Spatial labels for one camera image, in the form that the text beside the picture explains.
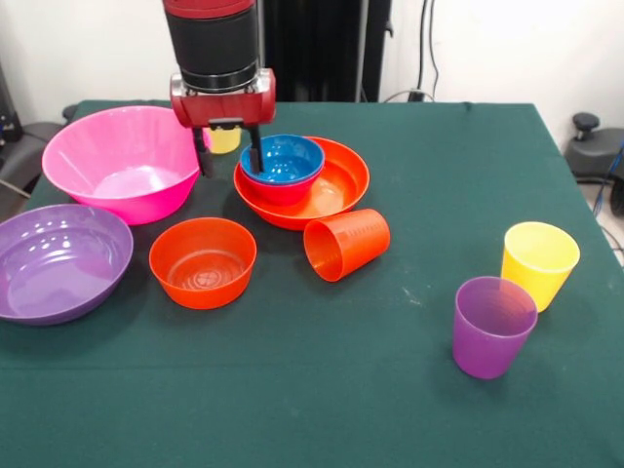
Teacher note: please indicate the pale yellow cup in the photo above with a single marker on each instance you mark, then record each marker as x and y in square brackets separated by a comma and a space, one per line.
[224, 141]

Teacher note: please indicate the purple bowl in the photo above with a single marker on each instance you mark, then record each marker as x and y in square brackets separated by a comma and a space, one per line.
[58, 263]

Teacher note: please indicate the small blue bowl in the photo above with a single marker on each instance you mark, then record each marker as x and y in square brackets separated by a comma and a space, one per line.
[292, 161]

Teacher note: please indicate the purple cup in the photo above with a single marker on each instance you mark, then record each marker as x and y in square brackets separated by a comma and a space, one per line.
[487, 346]

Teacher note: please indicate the black pedestal foot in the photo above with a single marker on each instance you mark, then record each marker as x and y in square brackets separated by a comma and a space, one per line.
[34, 141]
[595, 151]

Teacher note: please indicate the orange cup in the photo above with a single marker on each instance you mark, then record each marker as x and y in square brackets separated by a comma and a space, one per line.
[356, 241]

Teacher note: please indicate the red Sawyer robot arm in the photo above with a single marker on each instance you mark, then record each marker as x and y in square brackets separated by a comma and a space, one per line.
[214, 44]

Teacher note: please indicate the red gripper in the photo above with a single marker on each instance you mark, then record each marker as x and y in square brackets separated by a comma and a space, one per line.
[224, 109]

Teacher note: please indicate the dark green tablecloth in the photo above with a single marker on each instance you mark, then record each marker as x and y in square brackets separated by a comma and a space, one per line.
[312, 390]

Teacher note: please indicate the large pink bowl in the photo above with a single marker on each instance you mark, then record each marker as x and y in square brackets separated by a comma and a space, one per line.
[122, 161]

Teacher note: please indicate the small orange bowl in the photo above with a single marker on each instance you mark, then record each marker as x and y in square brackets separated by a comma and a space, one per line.
[202, 287]

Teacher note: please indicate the large orange bowl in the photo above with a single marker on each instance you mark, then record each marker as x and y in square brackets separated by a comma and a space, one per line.
[341, 185]

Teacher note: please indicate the bright yellow cup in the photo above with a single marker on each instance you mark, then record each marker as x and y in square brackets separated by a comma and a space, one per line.
[536, 273]

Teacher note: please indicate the small pink-red bowl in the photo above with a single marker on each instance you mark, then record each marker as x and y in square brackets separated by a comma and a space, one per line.
[280, 192]

